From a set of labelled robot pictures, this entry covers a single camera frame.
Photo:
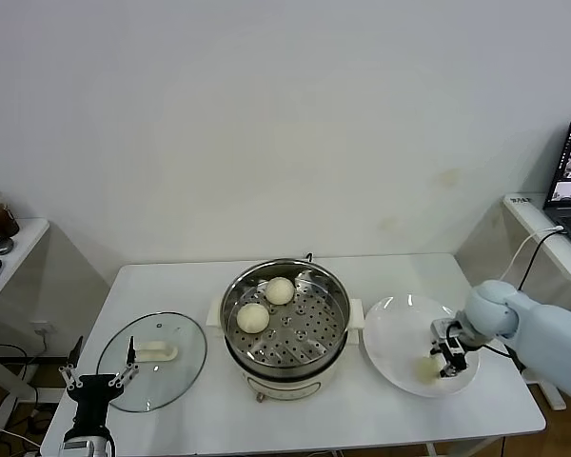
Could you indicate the white round plate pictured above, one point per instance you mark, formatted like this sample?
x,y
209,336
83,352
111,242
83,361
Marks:
x,y
395,333

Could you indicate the white side table with laptop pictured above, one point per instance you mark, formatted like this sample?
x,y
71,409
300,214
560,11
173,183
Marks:
x,y
568,266

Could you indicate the dark jar on side table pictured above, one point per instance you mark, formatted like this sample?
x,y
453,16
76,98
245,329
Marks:
x,y
0,221

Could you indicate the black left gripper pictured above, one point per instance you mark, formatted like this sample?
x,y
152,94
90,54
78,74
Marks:
x,y
92,395

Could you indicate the white steamed baozi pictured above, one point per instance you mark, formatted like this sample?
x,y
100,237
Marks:
x,y
426,370
280,290
253,318

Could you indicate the white wall socket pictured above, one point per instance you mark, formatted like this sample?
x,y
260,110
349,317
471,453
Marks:
x,y
40,328

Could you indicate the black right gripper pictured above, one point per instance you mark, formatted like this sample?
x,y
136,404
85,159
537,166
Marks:
x,y
452,338

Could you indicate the white labelled box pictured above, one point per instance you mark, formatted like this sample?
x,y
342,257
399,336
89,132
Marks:
x,y
518,200

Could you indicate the stainless steel steamer basket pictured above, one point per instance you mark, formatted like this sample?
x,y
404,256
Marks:
x,y
304,343

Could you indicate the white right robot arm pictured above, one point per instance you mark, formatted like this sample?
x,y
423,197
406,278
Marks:
x,y
542,333

